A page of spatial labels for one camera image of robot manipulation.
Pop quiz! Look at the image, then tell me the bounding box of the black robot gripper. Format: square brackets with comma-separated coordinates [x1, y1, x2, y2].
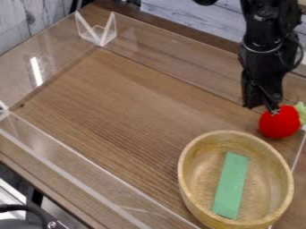
[239, 41, 304, 115]

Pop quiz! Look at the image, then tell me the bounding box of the red plush strawberry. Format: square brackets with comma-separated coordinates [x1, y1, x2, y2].
[258, 102, 306, 139]

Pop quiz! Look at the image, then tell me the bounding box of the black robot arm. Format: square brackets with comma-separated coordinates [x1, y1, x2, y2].
[239, 0, 304, 115]

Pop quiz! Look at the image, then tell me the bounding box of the wooden bowl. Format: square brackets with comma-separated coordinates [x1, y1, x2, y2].
[177, 131, 294, 229]

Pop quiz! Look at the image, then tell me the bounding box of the green rectangular block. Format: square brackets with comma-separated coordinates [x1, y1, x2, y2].
[211, 152, 249, 220]

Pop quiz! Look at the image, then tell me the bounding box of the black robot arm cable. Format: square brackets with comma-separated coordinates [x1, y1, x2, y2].
[193, 0, 221, 7]

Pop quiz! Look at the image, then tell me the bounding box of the clear acrylic tray enclosure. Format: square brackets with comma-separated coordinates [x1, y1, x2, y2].
[0, 5, 306, 229]

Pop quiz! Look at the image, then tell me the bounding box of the clear acrylic corner bracket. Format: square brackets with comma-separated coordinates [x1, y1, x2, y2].
[74, 12, 118, 47]

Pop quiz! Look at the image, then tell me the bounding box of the black metal table frame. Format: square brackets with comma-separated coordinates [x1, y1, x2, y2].
[0, 163, 86, 229]

